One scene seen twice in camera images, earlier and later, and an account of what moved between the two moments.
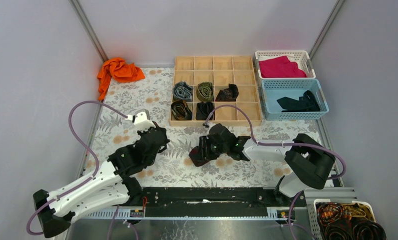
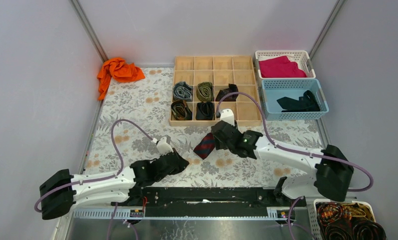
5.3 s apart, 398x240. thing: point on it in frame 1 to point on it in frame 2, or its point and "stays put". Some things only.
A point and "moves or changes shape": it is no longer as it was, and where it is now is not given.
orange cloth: (119, 71) stays put
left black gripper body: (155, 137) to (174, 162)
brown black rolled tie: (180, 110) stays put
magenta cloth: (280, 67) stays put
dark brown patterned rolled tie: (228, 94) stays put
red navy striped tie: (194, 155) moves or changes shape
